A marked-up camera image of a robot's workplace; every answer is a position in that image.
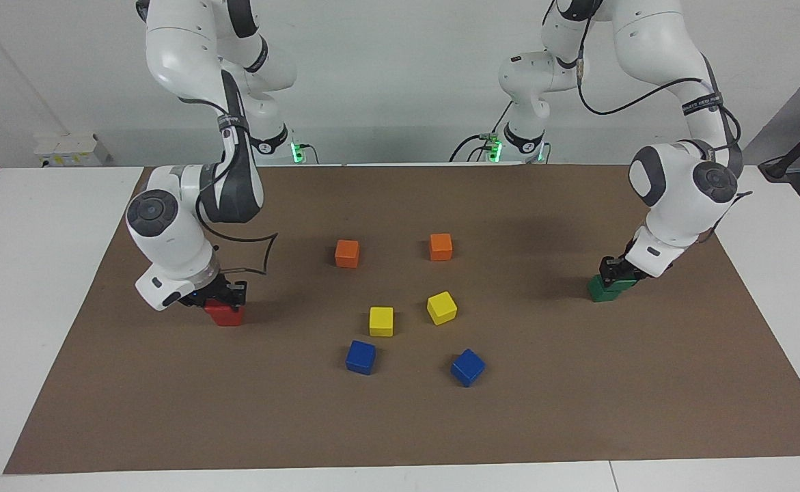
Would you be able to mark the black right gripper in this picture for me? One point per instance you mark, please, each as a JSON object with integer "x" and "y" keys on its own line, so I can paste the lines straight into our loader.
{"x": 212, "y": 288}

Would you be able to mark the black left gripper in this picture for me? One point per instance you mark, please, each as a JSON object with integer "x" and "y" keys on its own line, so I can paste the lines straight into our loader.
{"x": 626, "y": 268}

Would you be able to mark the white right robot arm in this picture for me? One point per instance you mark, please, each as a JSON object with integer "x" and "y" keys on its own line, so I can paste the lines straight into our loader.
{"x": 167, "y": 239}

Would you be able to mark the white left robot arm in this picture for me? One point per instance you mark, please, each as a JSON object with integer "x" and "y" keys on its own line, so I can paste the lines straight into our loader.
{"x": 680, "y": 219}

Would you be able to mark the orange cube block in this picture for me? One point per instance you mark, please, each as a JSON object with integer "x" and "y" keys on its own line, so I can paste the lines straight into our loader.
{"x": 347, "y": 254}
{"x": 440, "y": 247}

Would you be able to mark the brown table mat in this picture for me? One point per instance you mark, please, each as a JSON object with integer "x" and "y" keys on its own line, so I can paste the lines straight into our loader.
{"x": 577, "y": 410}

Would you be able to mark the blue cube block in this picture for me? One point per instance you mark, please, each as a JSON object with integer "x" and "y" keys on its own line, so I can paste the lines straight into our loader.
{"x": 361, "y": 357}
{"x": 468, "y": 367}

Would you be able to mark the yellow cube block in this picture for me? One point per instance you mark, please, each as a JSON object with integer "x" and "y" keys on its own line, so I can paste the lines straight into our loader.
{"x": 441, "y": 308}
{"x": 381, "y": 322}

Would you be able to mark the white socket box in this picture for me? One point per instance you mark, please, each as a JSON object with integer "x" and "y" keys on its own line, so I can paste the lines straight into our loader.
{"x": 72, "y": 150}

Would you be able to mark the black stand pole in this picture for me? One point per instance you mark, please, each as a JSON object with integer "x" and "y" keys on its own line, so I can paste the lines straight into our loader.
{"x": 799, "y": 147}

